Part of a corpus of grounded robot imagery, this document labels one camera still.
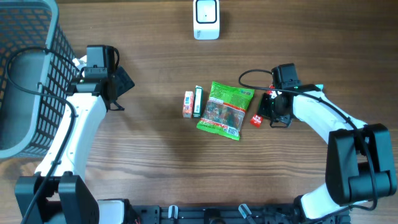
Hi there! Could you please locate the red chocolate bar wrapper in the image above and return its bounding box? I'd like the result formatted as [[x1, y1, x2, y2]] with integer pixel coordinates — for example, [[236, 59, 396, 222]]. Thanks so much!
[[251, 90, 276, 128]]

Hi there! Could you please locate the light teal tissue packet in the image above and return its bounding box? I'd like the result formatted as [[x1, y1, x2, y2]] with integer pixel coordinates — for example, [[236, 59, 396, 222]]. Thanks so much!
[[316, 84, 324, 90]]

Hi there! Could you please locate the green snack bag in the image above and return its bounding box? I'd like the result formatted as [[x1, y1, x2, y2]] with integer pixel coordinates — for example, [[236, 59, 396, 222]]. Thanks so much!
[[197, 82, 254, 141]]

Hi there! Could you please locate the green white gum pack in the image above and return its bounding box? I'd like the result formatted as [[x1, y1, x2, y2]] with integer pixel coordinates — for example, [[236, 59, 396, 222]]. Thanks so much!
[[193, 85, 203, 118]]

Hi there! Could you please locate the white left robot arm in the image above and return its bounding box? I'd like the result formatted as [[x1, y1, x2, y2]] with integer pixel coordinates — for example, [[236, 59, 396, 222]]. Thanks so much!
[[15, 45, 137, 223]]

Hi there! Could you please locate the white barcode scanner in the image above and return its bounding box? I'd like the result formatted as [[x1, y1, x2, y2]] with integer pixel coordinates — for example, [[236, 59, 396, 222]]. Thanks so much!
[[193, 0, 220, 40]]

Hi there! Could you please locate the grey plastic mesh basket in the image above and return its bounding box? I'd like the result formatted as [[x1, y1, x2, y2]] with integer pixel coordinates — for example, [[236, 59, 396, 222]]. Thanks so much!
[[1, 0, 79, 159]]

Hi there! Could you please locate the black right camera cable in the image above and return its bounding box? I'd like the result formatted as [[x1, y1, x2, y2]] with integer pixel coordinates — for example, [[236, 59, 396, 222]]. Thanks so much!
[[238, 68, 379, 212]]

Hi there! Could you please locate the black camera cable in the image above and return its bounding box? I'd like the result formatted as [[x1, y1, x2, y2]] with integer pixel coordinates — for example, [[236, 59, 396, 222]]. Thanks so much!
[[5, 46, 121, 224], [238, 68, 379, 212]]

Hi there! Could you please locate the black left camera cable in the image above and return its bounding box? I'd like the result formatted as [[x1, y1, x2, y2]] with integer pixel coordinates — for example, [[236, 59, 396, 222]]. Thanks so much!
[[5, 46, 121, 224]]

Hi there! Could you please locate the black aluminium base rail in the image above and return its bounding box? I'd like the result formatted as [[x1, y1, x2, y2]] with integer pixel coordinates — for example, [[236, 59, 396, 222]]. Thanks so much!
[[130, 203, 351, 224]]

